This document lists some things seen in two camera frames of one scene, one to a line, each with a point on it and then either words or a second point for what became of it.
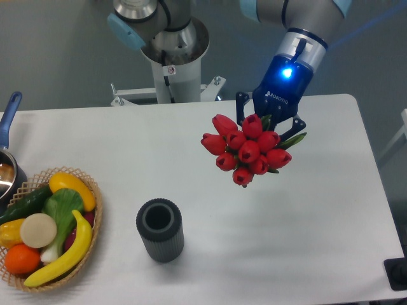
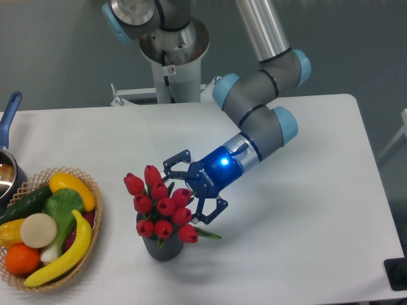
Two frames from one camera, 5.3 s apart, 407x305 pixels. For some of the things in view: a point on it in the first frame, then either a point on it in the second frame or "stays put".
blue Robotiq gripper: (279, 94) → (207, 178)
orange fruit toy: (22, 259) stays put
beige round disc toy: (38, 230) stays put
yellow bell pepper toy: (10, 234) stays put
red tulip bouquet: (255, 149) → (161, 212)
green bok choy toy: (65, 206) stays put
